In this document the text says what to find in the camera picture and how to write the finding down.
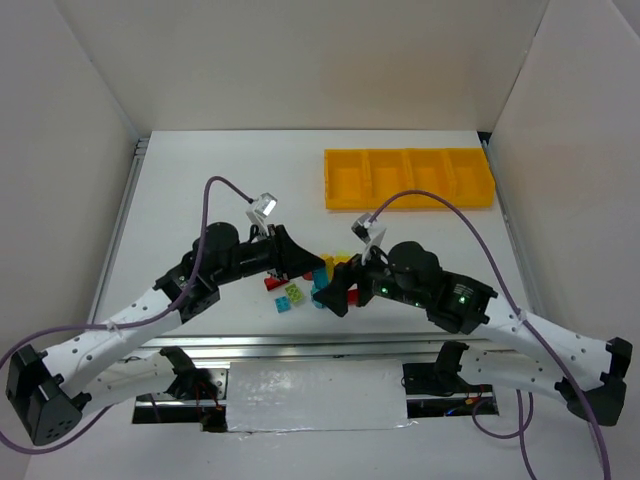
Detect red rectangular lego brick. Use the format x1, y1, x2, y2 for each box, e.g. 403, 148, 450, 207
347, 288, 359, 306

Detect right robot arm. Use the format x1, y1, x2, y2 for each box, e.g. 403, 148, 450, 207
313, 241, 633, 426

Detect aluminium front rail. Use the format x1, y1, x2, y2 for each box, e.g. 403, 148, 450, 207
125, 333, 513, 361

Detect teal square lego plate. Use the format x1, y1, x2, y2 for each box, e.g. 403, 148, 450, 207
274, 296, 292, 314

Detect red arch lego brick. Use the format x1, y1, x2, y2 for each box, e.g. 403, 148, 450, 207
263, 275, 289, 291

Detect lime green lego plate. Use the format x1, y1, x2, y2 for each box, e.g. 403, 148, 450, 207
285, 282, 305, 304

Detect aluminium right rail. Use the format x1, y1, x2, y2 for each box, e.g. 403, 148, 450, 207
477, 131, 545, 314

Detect teal long lego brick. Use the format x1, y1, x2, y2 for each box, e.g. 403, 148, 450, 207
312, 267, 332, 290

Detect aluminium left rail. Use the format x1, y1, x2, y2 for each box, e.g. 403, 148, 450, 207
87, 137, 150, 324

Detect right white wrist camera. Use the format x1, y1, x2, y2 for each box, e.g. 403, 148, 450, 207
351, 213, 386, 265

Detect yellow four-compartment bin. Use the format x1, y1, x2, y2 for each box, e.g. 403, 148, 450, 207
324, 148, 495, 211

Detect round yellow lego brick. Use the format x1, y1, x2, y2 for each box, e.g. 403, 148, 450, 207
321, 251, 353, 265

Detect aluminium rail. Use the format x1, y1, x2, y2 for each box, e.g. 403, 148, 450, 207
477, 131, 545, 314
87, 137, 150, 324
125, 333, 513, 361

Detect white foil covered panel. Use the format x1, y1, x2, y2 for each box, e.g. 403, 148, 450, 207
226, 360, 410, 433

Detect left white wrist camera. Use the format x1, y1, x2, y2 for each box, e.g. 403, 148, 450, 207
246, 192, 277, 225

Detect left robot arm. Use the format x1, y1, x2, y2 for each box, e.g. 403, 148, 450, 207
1, 222, 324, 454

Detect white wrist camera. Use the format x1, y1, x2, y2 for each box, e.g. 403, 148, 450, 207
246, 192, 277, 225
351, 213, 386, 265

